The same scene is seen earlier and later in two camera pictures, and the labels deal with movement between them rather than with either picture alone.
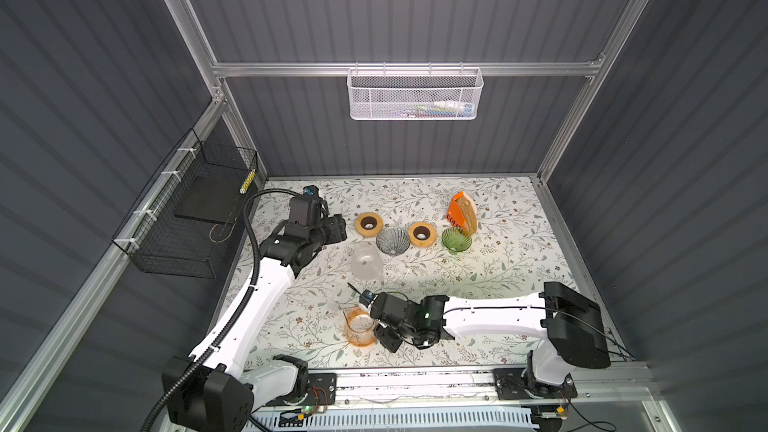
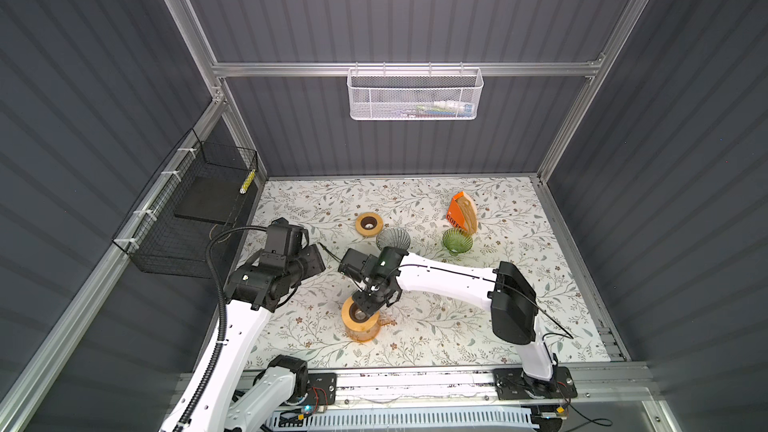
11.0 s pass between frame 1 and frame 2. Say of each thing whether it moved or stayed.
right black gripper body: moved
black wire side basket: stayed
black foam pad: stayed
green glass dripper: stayed
